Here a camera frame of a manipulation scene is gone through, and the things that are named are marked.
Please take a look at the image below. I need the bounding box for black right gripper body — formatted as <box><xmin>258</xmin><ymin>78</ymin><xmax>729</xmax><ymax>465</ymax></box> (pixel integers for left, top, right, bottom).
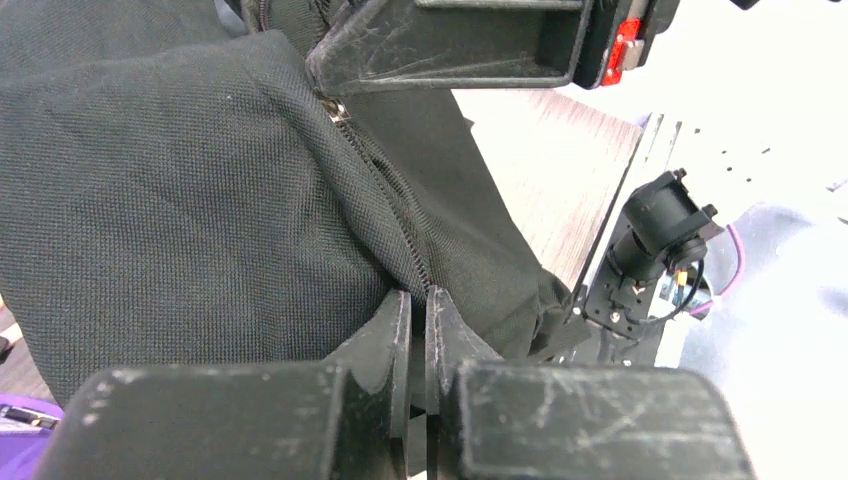
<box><xmin>572</xmin><ymin>0</ymin><xmax>680</xmax><ymax>90</ymax></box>

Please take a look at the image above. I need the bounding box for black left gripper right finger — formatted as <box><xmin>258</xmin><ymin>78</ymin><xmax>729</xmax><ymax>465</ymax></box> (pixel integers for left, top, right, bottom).
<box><xmin>425</xmin><ymin>286</ymin><xmax>755</xmax><ymax>479</ymax></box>

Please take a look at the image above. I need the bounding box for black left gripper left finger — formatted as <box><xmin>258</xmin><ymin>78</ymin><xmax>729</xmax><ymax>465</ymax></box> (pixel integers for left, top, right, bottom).
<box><xmin>36</xmin><ymin>291</ymin><xmax>411</xmax><ymax>479</ymax></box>

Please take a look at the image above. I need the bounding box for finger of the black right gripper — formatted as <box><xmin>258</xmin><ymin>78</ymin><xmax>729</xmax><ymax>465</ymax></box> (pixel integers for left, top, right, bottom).
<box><xmin>307</xmin><ymin>1</ymin><xmax>593</xmax><ymax>96</ymax></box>

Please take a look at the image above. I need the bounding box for black student backpack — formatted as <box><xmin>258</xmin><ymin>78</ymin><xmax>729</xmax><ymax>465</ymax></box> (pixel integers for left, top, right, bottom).
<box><xmin>1</xmin><ymin>1</ymin><xmax>583</xmax><ymax>404</ymax></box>

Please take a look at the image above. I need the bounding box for purple plastic stapler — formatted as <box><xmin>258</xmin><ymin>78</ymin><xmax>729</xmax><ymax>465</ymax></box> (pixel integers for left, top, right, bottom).
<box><xmin>1</xmin><ymin>393</ymin><xmax>64</xmax><ymax>480</ymax></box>

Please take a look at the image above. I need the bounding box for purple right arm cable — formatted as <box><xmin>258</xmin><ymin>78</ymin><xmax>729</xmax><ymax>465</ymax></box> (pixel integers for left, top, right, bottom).
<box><xmin>685</xmin><ymin>223</ymin><xmax>749</xmax><ymax>319</ymax></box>

